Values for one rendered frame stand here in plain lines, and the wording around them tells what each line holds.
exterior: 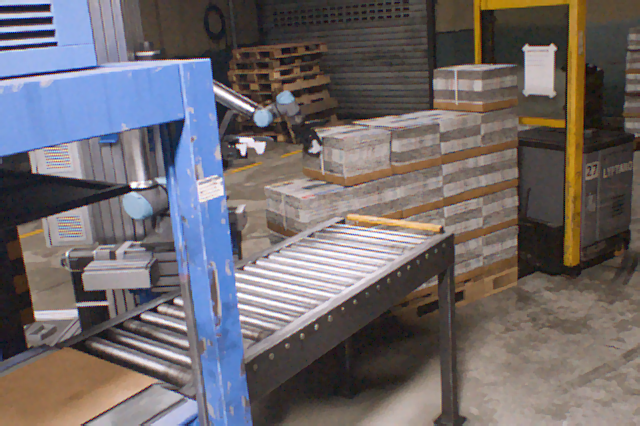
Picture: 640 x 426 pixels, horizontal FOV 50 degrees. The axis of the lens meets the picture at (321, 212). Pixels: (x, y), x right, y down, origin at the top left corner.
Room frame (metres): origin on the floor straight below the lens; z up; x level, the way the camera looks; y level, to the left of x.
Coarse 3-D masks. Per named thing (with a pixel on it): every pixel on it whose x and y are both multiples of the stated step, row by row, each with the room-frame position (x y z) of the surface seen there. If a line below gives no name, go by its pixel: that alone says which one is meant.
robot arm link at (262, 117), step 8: (216, 88) 3.13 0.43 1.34; (224, 88) 3.14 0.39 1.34; (216, 96) 3.13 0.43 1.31; (224, 96) 3.12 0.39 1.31; (232, 96) 3.12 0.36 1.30; (240, 96) 3.13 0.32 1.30; (224, 104) 3.13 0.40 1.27; (232, 104) 3.11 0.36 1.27; (240, 104) 3.11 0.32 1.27; (248, 104) 3.11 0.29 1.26; (256, 104) 3.13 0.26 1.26; (240, 112) 3.12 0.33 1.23; (248, 112) 3.10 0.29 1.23; (256, 112) 3.08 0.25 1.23; (264, 112) 3.08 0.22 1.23; (272, 112) 3.15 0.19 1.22; (256, 120) 3.08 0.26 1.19; (264, 120) 3.07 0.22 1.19; (272, 120) 3.14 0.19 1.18
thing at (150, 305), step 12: (312, 228) 2.66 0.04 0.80; (288, 240) 2.52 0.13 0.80; (300, 240) 2.53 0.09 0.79; (264, 252) 2.40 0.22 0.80; (276, 252) 2.42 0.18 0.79; (240, 264) 2.29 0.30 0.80; (180, 288) 2.10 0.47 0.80; (156, 300) 2.01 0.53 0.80; (168, 300) 2.01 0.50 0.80; (132, 312) 1.93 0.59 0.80; (156, 312) 1.96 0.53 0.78; (108, 324) 1.85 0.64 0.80; (120, 324) 1.86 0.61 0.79; (72, 336) 1.78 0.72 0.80; (84, 336) 1.78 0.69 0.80; (96, 336) 1.79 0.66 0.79; (60, 348) 1.72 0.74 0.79
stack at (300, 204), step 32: (288, 192) 3.19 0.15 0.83; (320, 192) 3.14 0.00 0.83; (352, 192) 3.19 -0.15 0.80; (384, 192) 3.31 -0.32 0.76; (416, 192) 3.42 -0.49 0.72; (448, 192) 3.54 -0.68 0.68; (288, 224) 3.17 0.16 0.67; (384, 224) 3.29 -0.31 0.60; (448, 224) 3.54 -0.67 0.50; (480, 224) 3.66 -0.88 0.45; (480, 256) 3.66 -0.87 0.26; (480, 288) 3.66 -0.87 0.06; (384, 320) 3.44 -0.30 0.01; (416, 320) 3.39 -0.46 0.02
